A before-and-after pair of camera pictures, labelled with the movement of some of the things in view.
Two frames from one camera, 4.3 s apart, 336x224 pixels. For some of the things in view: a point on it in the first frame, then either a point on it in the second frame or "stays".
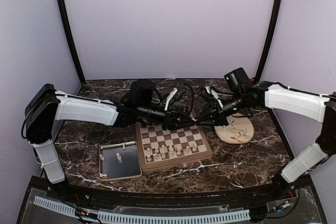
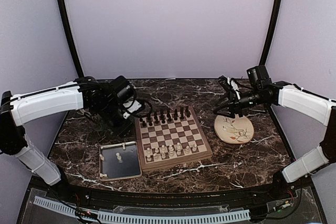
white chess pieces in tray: (118, 157) stays
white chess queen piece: (171, 150) stays
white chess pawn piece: (163, 155) stays
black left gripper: (171, 120) → (121, 130)
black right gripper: (212, 114) → (234, 105)
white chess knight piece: (156, 155) stays
